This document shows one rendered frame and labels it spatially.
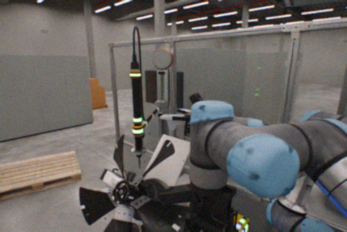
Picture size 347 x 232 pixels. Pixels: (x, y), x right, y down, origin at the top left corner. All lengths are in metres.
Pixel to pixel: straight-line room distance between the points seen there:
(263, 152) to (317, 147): 0.11
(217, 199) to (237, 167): 0.15
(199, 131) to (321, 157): 0.18
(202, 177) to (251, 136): 0.14
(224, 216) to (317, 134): 0.21
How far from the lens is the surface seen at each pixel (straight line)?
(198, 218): 0.44
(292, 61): 1.31
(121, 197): 1.14
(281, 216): 1.05
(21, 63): 6.30
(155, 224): 1.01
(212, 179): 0.39
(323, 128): 0.38
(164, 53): 1.58
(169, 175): 1.33
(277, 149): 0.26
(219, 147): 0.30
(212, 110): 0.34
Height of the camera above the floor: 1.85
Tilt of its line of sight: 15 degrees down
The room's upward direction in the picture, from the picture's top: straight up
